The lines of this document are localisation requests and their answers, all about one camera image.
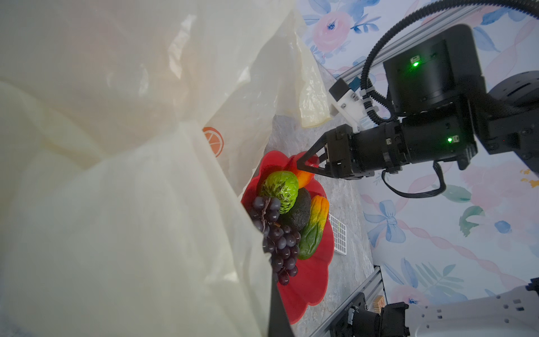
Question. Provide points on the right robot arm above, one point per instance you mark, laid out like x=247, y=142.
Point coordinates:
x=443, y=114

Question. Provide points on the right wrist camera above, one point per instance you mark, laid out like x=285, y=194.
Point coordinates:
x=349, y=105

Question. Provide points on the yellow plastic bag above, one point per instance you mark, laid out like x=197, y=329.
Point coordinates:
x=129, y=132

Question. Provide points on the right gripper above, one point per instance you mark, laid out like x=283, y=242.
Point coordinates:
x=389, y=146

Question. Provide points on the aluminium rail frame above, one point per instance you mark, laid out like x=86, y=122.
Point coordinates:
x=340, y=323

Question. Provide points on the purple grape bunch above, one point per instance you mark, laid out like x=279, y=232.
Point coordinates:
x=281, y=241

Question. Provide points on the dark avocado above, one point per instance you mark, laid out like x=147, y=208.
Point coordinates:
x=299, y=215

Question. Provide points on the red flower-shaped bowl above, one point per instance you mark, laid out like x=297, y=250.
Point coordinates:
x=310, y=286

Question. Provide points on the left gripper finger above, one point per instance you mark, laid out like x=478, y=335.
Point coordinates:
x=279, y=325

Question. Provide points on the small wooden tag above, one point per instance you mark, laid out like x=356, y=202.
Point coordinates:
x=378, y=304

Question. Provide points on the white calculator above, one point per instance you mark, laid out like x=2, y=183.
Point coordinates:
x=340, y=235

